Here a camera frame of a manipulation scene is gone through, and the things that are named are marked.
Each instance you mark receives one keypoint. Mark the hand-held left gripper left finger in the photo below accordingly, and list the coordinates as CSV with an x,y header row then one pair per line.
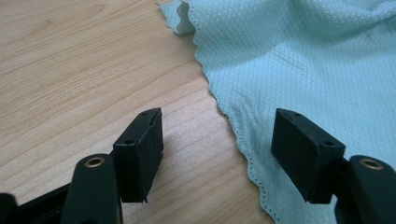
x,y
138,155

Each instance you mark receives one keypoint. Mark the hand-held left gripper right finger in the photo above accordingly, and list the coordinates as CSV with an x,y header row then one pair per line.
x,y
306,155

